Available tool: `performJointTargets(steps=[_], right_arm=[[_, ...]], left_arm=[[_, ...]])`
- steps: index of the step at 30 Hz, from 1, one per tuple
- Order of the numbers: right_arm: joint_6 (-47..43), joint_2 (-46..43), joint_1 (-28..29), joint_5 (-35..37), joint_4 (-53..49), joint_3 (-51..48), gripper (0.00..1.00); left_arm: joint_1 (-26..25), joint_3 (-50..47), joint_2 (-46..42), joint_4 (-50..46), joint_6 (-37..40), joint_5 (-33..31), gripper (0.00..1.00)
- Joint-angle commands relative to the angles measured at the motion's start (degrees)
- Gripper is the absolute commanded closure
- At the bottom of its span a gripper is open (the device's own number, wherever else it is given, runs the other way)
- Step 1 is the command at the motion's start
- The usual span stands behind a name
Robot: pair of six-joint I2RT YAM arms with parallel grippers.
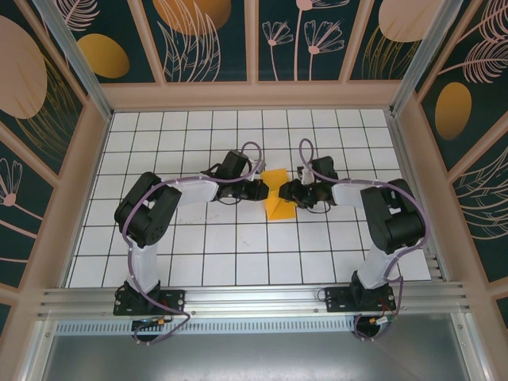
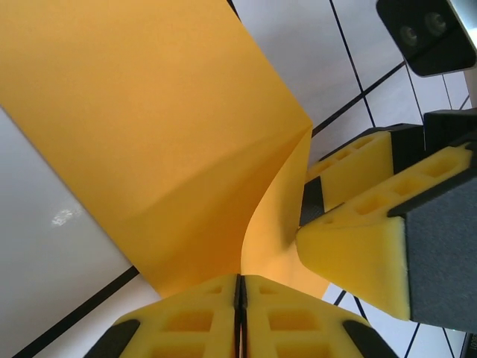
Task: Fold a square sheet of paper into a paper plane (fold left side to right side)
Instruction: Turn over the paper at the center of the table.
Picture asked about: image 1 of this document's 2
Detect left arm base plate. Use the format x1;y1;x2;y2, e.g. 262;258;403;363
113;288;187;318

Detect aluminium corner post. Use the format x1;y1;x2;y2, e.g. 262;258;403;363
388;0;471;118
31;0;115;120

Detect wall panel pink flowers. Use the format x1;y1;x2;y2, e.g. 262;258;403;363
253;0;368;84

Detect wall panel amber oval fern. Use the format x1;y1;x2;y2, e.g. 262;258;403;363
415;0;508;172

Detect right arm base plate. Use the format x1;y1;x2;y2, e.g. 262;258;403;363
324;286;397;314

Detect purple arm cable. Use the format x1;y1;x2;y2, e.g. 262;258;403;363
121;141;265;346
298;137;433;342

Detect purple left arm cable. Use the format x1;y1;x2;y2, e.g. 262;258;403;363
121;141;265;346

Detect aluminium mounting rail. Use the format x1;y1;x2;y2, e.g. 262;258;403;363
37;280;473;318

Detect aluminium side rail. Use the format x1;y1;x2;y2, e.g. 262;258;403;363
387;113;452;285

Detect yellow cloth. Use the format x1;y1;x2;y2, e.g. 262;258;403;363
260;167;298;221

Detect wall panel large pink disc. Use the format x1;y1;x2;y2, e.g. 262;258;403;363
0;0;87;180

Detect wall panel pink disc reeds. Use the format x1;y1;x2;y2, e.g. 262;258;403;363
348;0;450;83

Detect wall panel pink fern fronds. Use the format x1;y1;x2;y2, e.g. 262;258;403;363
447;134;508;283

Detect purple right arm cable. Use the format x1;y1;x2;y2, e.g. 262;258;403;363
298;137;433;342

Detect wall panel orange disc leaves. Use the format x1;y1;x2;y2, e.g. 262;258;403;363
140;0;250;85

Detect wall panel single pink flower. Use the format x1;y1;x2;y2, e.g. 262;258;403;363
0;122;57;291

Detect slotted cable duct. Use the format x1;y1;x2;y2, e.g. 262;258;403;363
55;320;358;337

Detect wall panel with yellow oval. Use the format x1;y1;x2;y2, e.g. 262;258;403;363
39;0;160;85

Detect grey metal sheet panel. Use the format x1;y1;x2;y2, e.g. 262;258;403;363
35;317;477;381

